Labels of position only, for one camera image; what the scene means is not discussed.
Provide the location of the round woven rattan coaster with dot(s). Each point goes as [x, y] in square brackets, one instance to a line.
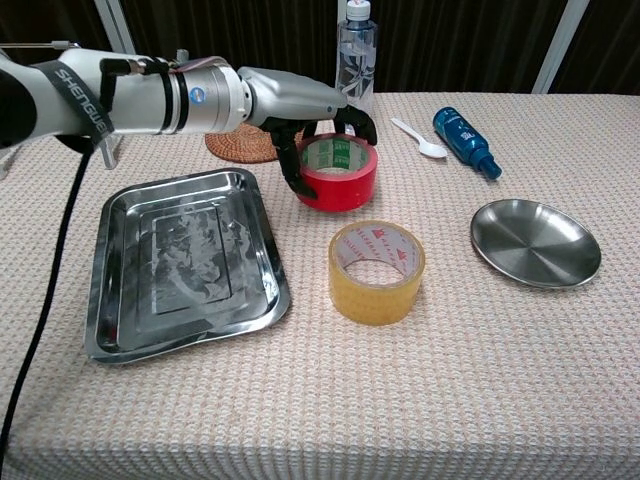
[240, 145]

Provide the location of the blue spray bottle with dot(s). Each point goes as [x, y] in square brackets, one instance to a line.
[462, 140]

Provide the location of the rectangular stainless steel tray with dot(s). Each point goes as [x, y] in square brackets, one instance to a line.
[190, 260]

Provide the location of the beige waffle tablecloth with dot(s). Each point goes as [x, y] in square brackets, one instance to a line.
[380, 375]

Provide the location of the clear plastic water bottle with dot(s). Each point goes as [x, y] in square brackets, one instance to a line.
[356, 65]

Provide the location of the round stainless steel plate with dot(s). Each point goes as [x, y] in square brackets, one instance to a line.
[535, 242]

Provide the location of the yellow transparent tape roll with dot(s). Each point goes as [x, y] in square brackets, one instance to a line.
[375, 300]

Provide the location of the white plastic spoon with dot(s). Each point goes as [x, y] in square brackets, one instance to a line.
[425, 145]

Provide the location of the red tape roll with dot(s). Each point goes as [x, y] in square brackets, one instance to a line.
[345, 187]

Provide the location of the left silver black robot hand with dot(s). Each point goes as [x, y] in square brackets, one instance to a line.
[290, 97]

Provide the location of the white frame post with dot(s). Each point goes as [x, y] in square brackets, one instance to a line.
[557, 47]
[122, 30]

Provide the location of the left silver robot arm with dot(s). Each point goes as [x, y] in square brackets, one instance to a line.
[130, 100]

